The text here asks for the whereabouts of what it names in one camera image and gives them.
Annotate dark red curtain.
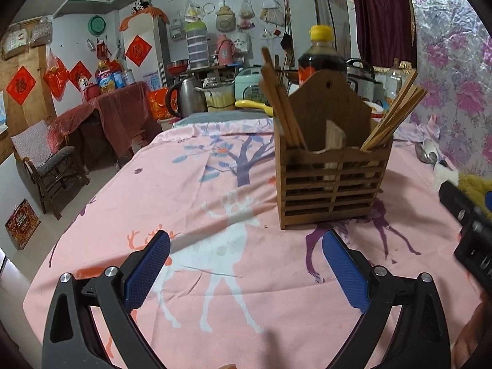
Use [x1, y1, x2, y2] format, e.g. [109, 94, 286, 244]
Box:
[348, 0, 418, 70]

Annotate grey cloth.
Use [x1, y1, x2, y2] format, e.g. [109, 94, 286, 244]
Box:
[172, 110, 274, 128]

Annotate yellow plastic ladle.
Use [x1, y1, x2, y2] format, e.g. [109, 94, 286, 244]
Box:
[235, 99, 275, 117]

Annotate person's right forearm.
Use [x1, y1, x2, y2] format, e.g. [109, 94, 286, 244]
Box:
[453, 302, 492, 369]

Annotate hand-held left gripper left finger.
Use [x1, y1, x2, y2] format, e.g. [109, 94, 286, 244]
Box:
[42, 229, 171, 369]

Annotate hanging beige cloth bag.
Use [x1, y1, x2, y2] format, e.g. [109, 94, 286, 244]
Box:
[215, 1, 236, 32]

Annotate metal spoon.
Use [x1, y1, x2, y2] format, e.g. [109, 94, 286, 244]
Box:
[414, 139, 439, 163]

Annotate steel electric kettle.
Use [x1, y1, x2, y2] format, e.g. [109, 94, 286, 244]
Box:
[165, 76, 208, 118]

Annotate red orange carton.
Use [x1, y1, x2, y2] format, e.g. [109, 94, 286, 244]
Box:
[148, 88, 170, 121]

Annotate red plastic bag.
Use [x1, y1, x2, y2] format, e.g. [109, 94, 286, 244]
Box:
[42, 49, 70, 97]

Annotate bunch of wooden chopsticks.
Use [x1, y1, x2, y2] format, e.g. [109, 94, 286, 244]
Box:
[259, 47, 428, 151]

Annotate red printed box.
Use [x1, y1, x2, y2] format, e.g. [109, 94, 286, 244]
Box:
[5, 199, 41, 250]

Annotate red cloth covered table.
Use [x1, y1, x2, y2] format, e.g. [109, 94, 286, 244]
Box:
[49, 82, 163, 172]

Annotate wooden slatted utensil holder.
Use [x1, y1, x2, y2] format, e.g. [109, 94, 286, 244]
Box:
[274, 71, 394, 231]

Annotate pink deer print cloth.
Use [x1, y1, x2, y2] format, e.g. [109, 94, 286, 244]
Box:
[23, 116, 492, 369]

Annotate wooden armchair grey cushion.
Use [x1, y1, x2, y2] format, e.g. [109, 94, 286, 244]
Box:
[11, 120, 90, 220]

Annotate black silver pressure cooker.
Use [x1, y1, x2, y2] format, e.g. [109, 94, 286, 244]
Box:
[347, 58, 376, 101]

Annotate white refrigerator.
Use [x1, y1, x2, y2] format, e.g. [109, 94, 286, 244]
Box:
[122, 11, 170, 91]

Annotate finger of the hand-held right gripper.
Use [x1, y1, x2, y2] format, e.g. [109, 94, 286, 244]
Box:
[439, 179, 492, 226]

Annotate green plate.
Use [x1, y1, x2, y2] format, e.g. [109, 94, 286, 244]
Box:
[88, 15, 107, 35]

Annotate hanging clear plastic bag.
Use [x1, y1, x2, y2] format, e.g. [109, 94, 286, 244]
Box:
[237, 0, 257, 30]

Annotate cream enamel pot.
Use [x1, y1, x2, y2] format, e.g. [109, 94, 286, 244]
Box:
[203, 85, 236, 113]

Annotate white rice cooker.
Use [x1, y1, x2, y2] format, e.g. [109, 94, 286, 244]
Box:
[235, 67, 270, 104]

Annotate clear hanging wall pouch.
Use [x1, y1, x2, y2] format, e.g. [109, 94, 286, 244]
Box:
[30, 16, 53, 48]

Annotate pink thermos jug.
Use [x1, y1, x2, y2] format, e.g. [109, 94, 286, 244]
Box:
[214, 34, 236, 67]

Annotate red white bowl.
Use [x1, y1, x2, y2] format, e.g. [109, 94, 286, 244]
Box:
[363, 100, 385, 118]

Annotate clear oil bottle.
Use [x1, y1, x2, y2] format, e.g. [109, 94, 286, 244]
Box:
[384, 59, 418, 105]

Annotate yellow cooking oil bottle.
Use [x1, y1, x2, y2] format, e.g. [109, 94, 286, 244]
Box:
[95, 61, 117, 93]

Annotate stacked green food containers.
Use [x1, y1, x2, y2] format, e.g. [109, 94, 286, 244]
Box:
[185, 21, 210, 70]

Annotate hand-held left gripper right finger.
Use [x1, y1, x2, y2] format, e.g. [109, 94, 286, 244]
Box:
[322, 228, 451, 369]

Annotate dark soy sauce bottle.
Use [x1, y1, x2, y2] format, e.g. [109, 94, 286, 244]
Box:
[299, 25, 349, 86]

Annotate hanging white plastic bag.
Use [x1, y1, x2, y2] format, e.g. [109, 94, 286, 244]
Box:
[260, 0, 286, 24]

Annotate red paper diamond decoration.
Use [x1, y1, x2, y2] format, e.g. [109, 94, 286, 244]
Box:
[125, 35, 153, 67]
[68, 60, 93, 92]
[6, 65, 38, 105]

